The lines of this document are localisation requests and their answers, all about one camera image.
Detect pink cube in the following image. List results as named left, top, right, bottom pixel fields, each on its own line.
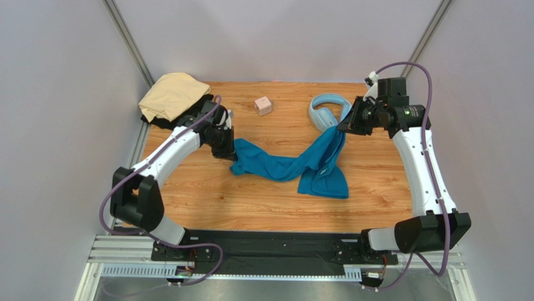
left=254, top=97, right=273, bottom=116

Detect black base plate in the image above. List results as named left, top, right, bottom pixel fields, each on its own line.
left=148, top=230, right=399, bottom=276

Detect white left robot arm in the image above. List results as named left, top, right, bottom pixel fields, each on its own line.
left=105, top=95, right=237, bottom=251

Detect blue t shirt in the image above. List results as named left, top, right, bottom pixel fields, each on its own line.
left=229, top=127, right=349, bottom=199

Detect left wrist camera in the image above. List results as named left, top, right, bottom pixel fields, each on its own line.
left=221, top=110, right=234, bottom=130

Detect aluminium frame rail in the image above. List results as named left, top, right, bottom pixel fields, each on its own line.
left=75, top=235, right=476, bottom=301

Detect light blue headphones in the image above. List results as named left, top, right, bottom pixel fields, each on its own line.
left=308, top=93, right=352, bottom=132

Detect black t shirt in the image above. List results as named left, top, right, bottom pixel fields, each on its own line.
left=140, top=94, right=214, bottom=130

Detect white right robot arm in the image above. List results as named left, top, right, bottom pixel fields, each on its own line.
left=337, top=97, right=471, bottom=258

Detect beige t shirt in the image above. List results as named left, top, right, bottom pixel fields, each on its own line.
left=139, top=72, right=211, bottom=122

